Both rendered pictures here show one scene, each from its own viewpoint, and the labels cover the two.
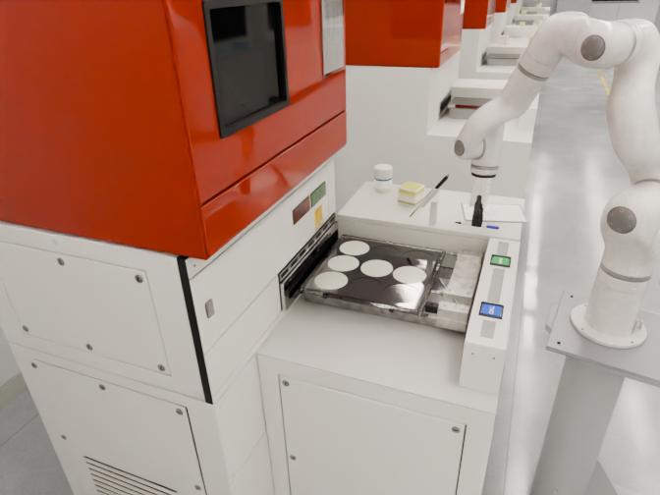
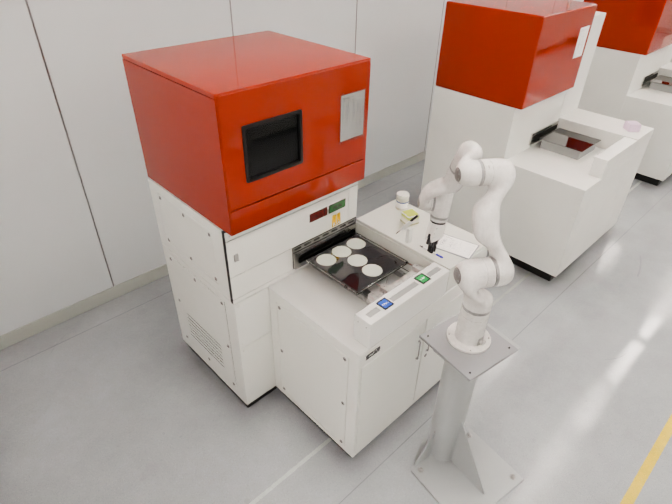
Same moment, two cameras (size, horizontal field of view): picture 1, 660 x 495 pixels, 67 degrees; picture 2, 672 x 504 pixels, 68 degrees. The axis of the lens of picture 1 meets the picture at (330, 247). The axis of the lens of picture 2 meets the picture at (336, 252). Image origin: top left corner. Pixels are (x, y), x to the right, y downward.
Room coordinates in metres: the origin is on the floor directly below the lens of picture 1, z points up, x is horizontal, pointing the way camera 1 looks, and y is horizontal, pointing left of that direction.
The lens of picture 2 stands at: (-0.57, -0.83, 2.37)
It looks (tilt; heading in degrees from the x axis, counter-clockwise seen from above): 35 degrees down; 23
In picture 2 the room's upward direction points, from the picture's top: 1 degrees clockwise
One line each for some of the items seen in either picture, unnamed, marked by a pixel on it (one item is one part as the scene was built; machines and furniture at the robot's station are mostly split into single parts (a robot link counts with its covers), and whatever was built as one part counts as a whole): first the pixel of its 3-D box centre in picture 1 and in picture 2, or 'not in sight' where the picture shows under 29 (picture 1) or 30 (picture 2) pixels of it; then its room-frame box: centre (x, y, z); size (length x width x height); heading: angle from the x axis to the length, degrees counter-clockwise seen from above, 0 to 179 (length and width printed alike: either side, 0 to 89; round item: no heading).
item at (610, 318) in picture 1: (615, 299); (472, 322); (1.09, -0.77, 0.93); 0.19 x 0.19 x 0.18
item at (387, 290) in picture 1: (375, 269); (356, 261); (1.33, -0.14, 0.90); 0.34 x 0.34 x 0.01; 67
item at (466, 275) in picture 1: (461, 290); (398, 289); (1.25, -0.39, 0.87); 0.36 x 0.08 x 0.03; 157
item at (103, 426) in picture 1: (211, 382); (264, 298); (1.37, 0.45, 0.41); 0.82 x 0.71 x 0.82; 157
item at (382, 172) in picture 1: (383, 178); (402, 200); (1.82, -0.22, 1.01); 0.07 x 0.07 x 0.10
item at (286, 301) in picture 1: (312, 261); (326, 245); (1.40, 0.06, 0.89); 0.44 x 0.02 x 0.10; 157
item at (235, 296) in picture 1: (281, 252); (297, 236); (1.24, 0.14, 1.02); 0.82 x 0.03 x 0.40; 157
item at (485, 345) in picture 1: (493, 304); (403, 302); (1.13, -0.45, 0.89); 0.55 x 0.09 x 0.14; 157
